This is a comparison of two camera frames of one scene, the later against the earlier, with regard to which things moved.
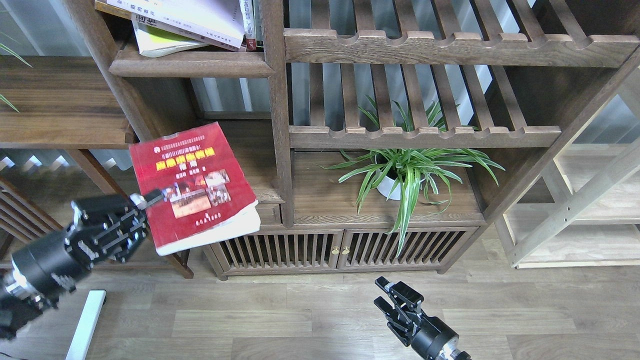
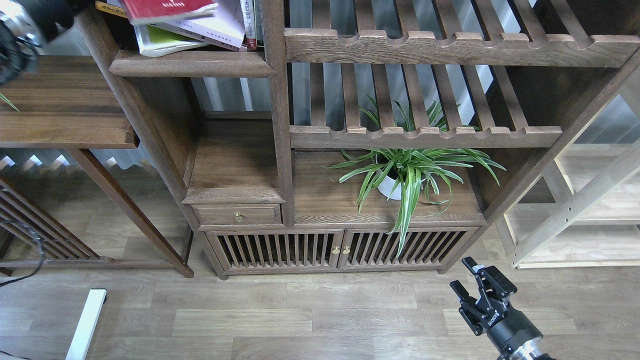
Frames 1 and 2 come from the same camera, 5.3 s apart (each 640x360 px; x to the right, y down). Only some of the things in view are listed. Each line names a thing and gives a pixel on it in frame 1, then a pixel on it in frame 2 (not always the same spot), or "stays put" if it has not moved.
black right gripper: (429, 336) → (507, 327)
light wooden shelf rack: (584, 209) stays put
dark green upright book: (259, 20) stays put
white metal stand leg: (79, 346) stays put
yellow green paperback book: (153, 42) stays put
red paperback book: (206, 199) → (139, 11)
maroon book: (106, 6) → (141, 11)
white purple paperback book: (221, 22) stays put
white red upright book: (247, 9) stays put
